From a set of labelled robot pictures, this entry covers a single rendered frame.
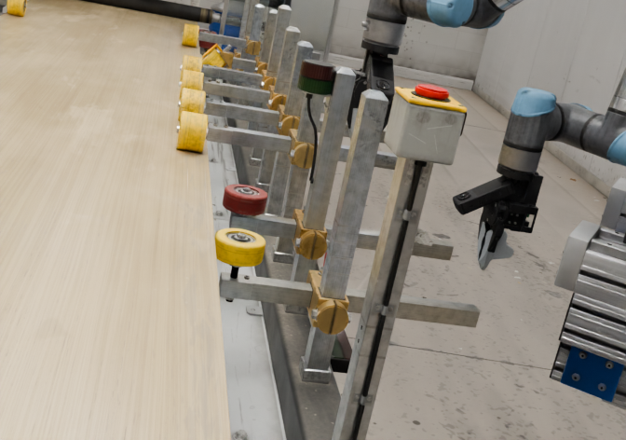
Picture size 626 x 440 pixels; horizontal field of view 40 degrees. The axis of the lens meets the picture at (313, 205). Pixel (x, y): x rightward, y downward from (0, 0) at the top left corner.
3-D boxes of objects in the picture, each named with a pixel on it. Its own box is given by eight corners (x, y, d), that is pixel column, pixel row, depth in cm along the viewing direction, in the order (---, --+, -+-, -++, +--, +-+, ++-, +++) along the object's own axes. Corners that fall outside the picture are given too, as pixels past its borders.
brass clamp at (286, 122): (296, 127, 212) (300, 107, 210) (303, 141, 199) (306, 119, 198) (271, 123, 211) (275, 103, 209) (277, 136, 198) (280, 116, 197)
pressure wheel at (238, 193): (255, 240, 165) (265, 185, 162) (259, 256, 158) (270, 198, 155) (214, 235, 164) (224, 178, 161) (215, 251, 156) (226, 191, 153)
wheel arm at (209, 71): (352, 100, 260) (355, 89, 259) (355, 103, 257) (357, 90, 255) (188, 72, 250) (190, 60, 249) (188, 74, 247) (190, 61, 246)
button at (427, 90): (441, 101, 102) (444, 87, 101) (450, 108, 98) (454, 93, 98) (409, 95, 101) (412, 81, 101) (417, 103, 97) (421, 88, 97)
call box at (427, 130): (435, 156, 106) (450, 95, 103) (451, 172, 99) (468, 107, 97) (381, 147, 104) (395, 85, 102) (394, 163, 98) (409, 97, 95)
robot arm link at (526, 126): (569, 97, 159) (538, 94, 154) (553, 154, 162) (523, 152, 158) (538, 87, 165) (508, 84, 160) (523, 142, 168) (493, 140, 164)
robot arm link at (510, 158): (510, 149, 159) (496, 138, 166) (504, 172, 160) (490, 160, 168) (548, 155, 160) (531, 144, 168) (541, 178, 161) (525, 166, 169)
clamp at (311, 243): (314, 235, 168) (319, 212, 166) (324, 262, 155) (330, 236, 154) (286, 231, 167) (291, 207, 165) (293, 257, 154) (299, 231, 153)
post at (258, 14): (242, 129, 331) (264, 5, 317) (242, 131, 327) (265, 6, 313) (233, 128, 330) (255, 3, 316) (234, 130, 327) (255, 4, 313)
